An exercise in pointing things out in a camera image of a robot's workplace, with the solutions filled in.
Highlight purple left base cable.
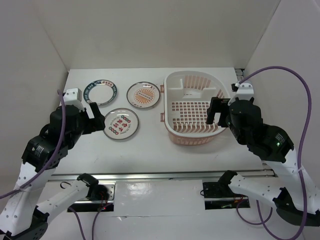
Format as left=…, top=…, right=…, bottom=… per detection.
left=67, top=203, right=107, bottom=240

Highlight aluminium side rail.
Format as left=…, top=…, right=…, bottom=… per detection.
left=234, top=68, right=244, bottom=82

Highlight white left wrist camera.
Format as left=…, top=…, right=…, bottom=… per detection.
left=63, top=88, right=84, bottom=111

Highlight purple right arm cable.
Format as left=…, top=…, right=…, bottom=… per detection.
left=236, top=65, right=313, bottom=239

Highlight plate with dark blue rim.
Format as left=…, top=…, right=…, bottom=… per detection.
left=83, top=79, right=118, bottom=106

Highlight plate with red characters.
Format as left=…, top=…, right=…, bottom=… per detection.
left=103, top=108, right=140, bottom=141

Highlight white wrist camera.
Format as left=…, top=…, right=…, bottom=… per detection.
left=229, top=82, right=254, bottom=104
left=63, top=88, right=84, bottom=111

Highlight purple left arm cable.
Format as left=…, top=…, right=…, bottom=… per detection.
left=0, top=89, right=67, bottom=200

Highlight white pink plastic dish rack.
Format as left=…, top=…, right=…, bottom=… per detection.
left=160, top=70, right=230, bottom=146

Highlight aluminium front rail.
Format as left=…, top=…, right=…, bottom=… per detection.
left=39, top=169, right=277, bottom=183

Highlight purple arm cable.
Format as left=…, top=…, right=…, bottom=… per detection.
left=0, top=89, right=67, bottom=200
left=236, top=65, right=313, bottom=239

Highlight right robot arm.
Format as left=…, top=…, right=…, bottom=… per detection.
left=206, top=97, right=320, bottom=227

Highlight plate with orange sunburst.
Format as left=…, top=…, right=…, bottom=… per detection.
left=126, top=81, right=161, bottom=109

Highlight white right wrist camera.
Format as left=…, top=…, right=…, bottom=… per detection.
left=229, top=82, right=254, bottom=104

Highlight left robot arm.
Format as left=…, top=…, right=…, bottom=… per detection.
left=0, top=102, right=109, bottom=240

